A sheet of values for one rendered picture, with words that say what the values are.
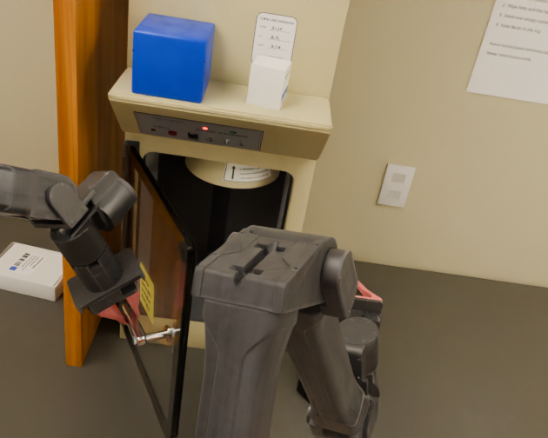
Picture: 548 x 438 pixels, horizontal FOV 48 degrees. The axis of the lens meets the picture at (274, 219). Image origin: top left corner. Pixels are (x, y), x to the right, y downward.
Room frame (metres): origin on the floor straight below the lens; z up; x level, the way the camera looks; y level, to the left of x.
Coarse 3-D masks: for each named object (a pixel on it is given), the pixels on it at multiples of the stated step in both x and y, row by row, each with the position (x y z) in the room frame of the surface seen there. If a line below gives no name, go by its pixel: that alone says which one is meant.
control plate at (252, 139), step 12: (144, 120) 0.84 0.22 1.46; (156, 120) 0.84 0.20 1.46; (168, 120) 0.84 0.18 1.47; (180, 120) 0.83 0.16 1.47; (144, 132) 0.88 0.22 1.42; (156, 132) 0.88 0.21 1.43; (180, 132) 0.87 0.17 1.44; (192, 132) 0.86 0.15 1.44; (204, 132) 0.86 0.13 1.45; (216, 132) 0.86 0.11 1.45; (228, 132) 0.85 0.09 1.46; (240, 132) 0.85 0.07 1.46; (252, 132) 0.84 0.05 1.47; (228, 144) 0.89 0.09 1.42; (252, 144) 0.88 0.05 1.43
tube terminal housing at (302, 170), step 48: (144, 0) 0.92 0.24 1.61; (192, 0) 0.92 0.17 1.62; (240, 0) 0.93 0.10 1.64; (288, 0) 0.93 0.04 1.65; (336, 0) 0.93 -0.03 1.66; (240, 48) 0.93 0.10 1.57; (336, 48) 0.94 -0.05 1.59; (144, 144) 0.92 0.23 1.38; (192, 144) 0.92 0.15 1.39; (192, 336) 0.92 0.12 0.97
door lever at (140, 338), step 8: (128, 304) 0.72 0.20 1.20; (128, 312) 0.70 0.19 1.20; (128, 320) 0.69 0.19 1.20; (136, 320) 0.69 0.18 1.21; (136, 328) 0.67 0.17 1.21; (168, 328) 0.68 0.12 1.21; (136, 336) 0.65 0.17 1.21; (144, 336) 0.66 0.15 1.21; (152, 336) 0.66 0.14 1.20; (160, 336) 0.67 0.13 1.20; (168, 336) 0.67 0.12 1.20; (144, 344) 0.65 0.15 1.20
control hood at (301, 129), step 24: (120, 96) 0.80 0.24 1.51; (144, 96) 0.81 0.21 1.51; (216, 96) 0.86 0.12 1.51; (240, 96) 0.87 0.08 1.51; (288, 96) 0.91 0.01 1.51; (312, 96) 0.93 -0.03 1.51; (120, 120) 0.86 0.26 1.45; (192, 120) 0.83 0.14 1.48; (216, 120) 0.82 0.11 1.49; (240, 120) 0.82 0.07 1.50; (264, 120) 0.81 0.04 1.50; (288, 120) 0.82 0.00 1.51; (312, 120) 0.83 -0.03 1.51; (216, 144) 0.90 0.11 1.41; (264, 144) 0.88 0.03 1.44; (288, 144) 0.87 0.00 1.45; (312, 144) 0.86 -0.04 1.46
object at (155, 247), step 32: (160, 192) 0.76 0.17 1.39; (128, 224) 0.88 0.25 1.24; (160, 224) 0.74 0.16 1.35; (160, 256) 0.73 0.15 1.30; (192, 256) 0.64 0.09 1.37; (160, 288) 0.72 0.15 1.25; (160, 320) 0.71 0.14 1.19; (160, 352) 0.70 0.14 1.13; (160, 384) 0.69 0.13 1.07; (160, 416) 0.68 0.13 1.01
